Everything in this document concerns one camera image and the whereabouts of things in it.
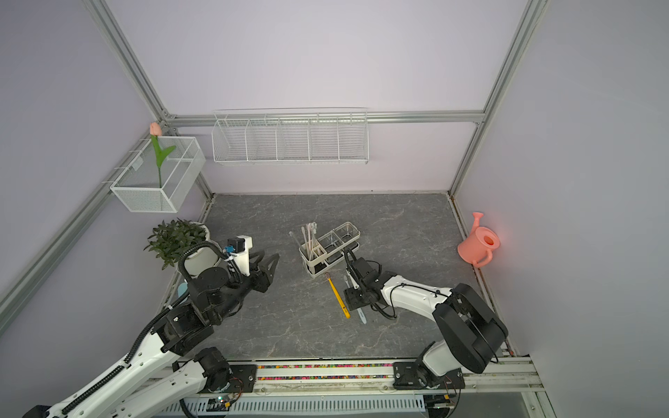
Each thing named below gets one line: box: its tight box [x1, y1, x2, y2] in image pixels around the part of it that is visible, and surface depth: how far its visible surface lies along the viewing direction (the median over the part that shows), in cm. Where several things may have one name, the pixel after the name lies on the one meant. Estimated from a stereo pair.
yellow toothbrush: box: [325, 272, 352, 319], surface depth 91 cm
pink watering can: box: [457, 211, 501, 269], surface depth 95 cm
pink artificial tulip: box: [149, 121, 177, 189], surface depth 86 cm
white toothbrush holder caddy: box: [297, 222, 361, 278], surface depth 95 cm
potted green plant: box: [142, 217, 208, 271], surface depth 85 cm
